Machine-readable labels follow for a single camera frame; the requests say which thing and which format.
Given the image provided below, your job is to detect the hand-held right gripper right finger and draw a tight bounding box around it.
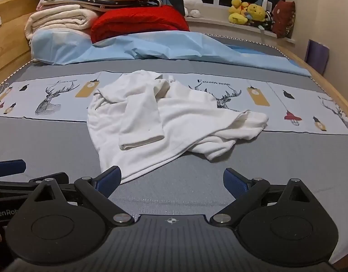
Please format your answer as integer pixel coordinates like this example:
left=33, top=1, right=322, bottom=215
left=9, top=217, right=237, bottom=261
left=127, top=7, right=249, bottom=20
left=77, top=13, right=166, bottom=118
left=209, top=168, right=322, bottom=227

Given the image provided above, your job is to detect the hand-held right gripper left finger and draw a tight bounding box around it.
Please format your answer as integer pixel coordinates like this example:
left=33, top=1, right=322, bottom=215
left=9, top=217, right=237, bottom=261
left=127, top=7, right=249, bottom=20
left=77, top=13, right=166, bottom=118
left=22, top=165, right=135, bottom=227

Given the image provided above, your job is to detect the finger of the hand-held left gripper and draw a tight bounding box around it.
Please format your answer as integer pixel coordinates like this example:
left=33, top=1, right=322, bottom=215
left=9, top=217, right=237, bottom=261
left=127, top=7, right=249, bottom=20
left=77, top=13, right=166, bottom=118
left=28, top=172, right=70, bottom=187
left=0, top=159, right=27, bottom=177

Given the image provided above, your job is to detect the white long-sleeved shirt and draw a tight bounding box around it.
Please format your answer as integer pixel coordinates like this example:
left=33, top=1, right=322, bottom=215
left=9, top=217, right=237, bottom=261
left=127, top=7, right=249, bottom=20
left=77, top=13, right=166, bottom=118
left=87, top=70, right=269, bottom=184

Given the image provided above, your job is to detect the light blue duvet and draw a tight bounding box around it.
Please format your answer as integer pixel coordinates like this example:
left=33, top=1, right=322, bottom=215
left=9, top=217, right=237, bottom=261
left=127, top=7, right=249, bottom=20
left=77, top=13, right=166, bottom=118
left=30, top=30, right=312, bottom=77

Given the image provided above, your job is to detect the purple bag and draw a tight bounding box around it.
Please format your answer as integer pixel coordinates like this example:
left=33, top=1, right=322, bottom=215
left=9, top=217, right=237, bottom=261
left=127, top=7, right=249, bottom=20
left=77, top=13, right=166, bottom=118
left=304, top=39, right=330, bottom=76

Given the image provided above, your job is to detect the cream folded blanket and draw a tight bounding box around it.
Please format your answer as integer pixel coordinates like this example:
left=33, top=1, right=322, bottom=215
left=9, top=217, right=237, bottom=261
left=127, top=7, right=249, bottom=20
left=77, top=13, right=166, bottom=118
left=24, top=8, right=100, bottom=63

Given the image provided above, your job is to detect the white window sill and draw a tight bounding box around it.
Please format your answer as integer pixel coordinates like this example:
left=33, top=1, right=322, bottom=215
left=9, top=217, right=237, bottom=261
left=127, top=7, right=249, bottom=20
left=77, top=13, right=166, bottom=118
left=185, top=15, right=297, bottom=46

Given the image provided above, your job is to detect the red folded blanket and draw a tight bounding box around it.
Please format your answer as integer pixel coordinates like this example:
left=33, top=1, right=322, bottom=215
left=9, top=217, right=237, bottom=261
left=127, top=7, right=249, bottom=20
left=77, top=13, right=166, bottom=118
left=90, top=5, right=190, bottom=45

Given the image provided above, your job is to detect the striped dark plush toy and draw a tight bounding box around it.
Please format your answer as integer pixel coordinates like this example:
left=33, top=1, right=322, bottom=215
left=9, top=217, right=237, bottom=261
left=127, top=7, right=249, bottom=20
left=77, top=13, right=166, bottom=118
left=257, top=11, right=274, bottom=31

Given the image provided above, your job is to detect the dark red cushion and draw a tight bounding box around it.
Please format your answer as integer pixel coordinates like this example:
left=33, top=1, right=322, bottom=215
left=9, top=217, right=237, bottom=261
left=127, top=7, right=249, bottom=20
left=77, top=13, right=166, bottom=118
left=272, top=0, right=296, bottom=39

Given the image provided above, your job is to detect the yellow duck plush toy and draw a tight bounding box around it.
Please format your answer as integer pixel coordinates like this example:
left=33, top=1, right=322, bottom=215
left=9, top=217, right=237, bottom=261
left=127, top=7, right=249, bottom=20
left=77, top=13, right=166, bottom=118
left=228, top=0, right=250, bottom=25

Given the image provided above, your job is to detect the yellow bear plush toy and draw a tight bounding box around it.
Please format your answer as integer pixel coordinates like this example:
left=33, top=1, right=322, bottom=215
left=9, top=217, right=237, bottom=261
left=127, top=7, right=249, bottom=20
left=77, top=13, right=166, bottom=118
left=246, top=3, right=267, bottom=21

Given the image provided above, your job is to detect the dark patterned folded blanket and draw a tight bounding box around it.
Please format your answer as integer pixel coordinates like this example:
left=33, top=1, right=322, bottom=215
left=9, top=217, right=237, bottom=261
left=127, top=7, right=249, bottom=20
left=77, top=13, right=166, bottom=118
left=39, top=0, right=164, bottom=13

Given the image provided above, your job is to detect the white plush toy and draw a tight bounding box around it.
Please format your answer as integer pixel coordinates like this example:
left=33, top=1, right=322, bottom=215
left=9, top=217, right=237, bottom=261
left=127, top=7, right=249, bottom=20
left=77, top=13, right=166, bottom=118
left=182, top=0, right=203, bottom=17

